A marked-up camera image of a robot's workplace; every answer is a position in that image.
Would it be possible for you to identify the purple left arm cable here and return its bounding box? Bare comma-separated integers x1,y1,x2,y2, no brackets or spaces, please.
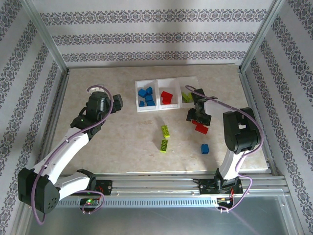
31,85,114,225

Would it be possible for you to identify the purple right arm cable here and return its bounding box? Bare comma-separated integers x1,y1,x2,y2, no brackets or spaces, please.
185,85,264,213

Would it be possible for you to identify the aluminium side rail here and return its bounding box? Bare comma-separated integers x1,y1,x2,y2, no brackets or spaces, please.
34,68,70,178

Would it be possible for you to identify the aluminium mounting rail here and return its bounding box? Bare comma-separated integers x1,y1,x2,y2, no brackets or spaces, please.
23,172,293,198

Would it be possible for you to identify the left circuit board with LED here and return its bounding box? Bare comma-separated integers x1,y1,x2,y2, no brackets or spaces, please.
80,197,100,206

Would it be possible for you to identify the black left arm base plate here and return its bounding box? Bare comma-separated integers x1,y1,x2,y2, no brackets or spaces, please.
94,180,113,196

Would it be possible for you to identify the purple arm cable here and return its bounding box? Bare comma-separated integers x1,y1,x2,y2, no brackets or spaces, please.
31,85,114,225
185,85,264,213

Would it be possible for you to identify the aluminium frame post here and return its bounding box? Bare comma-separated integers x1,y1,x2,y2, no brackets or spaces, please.
22,0,70,73
239,0,287,73

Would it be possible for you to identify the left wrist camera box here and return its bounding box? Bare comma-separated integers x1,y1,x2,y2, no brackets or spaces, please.
87,85,108,95

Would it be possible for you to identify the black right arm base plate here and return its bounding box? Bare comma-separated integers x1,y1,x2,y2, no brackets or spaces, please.
199,182,244,196

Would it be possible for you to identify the thin black base cable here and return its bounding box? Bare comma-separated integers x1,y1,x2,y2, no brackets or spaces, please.
192,178,216,188

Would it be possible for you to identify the slotted grey cable duct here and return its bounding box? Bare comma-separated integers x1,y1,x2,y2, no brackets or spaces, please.
57,197,221,209

